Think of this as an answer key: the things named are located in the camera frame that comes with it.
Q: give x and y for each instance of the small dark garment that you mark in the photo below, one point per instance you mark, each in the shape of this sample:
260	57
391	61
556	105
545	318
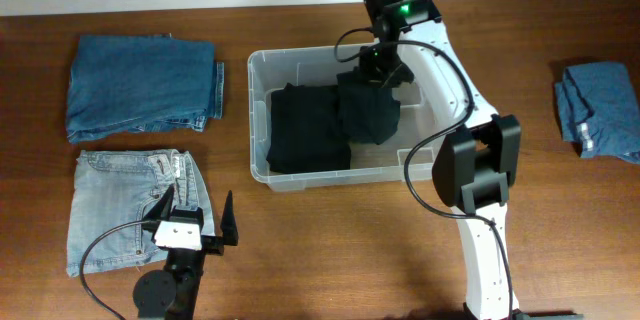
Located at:
367	114

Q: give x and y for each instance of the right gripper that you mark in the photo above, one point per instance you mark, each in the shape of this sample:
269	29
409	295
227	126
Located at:
373	77

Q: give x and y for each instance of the clear plastic storage bin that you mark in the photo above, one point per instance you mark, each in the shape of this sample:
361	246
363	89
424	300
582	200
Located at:
421	115

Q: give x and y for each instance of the light blue folded jeans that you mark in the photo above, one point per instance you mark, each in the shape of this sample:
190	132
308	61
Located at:
112	188

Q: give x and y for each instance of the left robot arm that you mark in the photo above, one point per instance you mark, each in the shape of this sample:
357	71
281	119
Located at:
171	293

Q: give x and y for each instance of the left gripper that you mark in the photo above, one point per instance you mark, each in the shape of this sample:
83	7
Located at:
212	244

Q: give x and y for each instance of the large black garment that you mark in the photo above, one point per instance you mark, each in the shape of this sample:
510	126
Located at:
306	135

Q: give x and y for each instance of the blue shirt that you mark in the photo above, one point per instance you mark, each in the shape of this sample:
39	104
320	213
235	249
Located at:
599	111

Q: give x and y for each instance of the left white camera box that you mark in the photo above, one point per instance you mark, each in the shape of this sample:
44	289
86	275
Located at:
177	235

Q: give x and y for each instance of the dark blue folded jeans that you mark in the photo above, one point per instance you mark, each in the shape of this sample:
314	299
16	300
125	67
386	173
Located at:
141	84

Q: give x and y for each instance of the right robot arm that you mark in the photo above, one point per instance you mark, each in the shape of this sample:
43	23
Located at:
476	163

